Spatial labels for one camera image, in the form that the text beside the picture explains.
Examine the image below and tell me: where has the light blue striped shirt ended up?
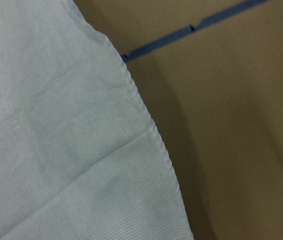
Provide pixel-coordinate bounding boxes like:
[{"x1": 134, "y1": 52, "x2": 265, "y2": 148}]
[{"x1": 0, "y1": 0, "x2": 193, "y2": 240}]

